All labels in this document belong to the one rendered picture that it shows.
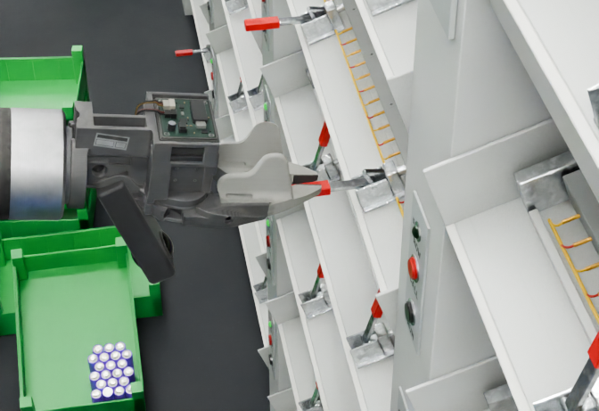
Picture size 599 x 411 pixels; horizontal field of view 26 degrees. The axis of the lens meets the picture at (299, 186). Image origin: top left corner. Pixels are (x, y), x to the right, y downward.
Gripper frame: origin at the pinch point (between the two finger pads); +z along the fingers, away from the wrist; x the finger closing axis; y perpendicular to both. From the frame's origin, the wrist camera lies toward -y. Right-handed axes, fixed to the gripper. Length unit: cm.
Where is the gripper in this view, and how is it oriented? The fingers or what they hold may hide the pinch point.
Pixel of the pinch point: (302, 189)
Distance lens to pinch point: 111.4
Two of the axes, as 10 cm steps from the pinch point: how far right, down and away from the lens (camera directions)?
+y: 1.7, -7.8, -6.1
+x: -1.8, -6.3, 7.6
